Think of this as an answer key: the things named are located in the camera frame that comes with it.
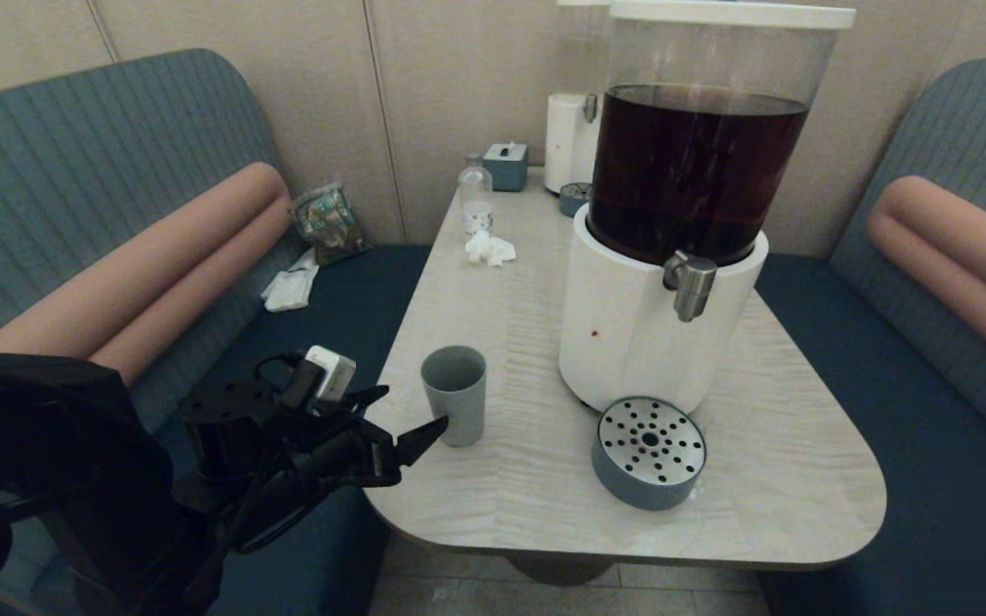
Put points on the blue upholstered bench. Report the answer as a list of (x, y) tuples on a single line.
[(74, 171), (929, 479)]

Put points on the small blue drip tray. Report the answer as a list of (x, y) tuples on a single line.
[(573, 201)]

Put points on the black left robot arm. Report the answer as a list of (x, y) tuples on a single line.
[(48, 445)]

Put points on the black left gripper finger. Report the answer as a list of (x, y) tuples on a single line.
[(420, 441), (369, 397)]

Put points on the white dispenser lid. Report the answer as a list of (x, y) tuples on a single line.
[(733, 14)]

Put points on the blue-grey tissue box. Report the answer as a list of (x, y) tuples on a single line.
[(506, 168)]

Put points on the clear plastic bottle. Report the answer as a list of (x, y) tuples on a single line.
[(475, 194)]

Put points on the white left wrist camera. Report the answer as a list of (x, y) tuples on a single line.
[(330, 372)]

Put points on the printed snack bag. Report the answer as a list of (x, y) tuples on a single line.
[(330, 222)]

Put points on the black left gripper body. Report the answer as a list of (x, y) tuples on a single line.
[(236, 428)]

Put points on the round table pedestal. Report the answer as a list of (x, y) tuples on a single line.
[(561, 571)]

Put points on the pink bolster cushion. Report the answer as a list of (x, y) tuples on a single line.
[(142, 282), (955, 255)]

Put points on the small white drink dispenser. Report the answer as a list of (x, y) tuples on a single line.
[(568, 141)]

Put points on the grey-blue plastic cup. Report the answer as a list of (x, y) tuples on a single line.
[(459, 385)]

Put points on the white napkin pack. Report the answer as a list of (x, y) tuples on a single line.
[(292, 289)]

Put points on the large dark tea dispenser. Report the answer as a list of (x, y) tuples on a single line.
[(630, 342)]

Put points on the blue perforated drip tray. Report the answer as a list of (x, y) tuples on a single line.
[(647, 479)]

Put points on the metal dispenser tap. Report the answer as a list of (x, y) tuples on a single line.
[(691, 287)]

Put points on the crumpled white tissue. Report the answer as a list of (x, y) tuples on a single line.
[(489, 249)]

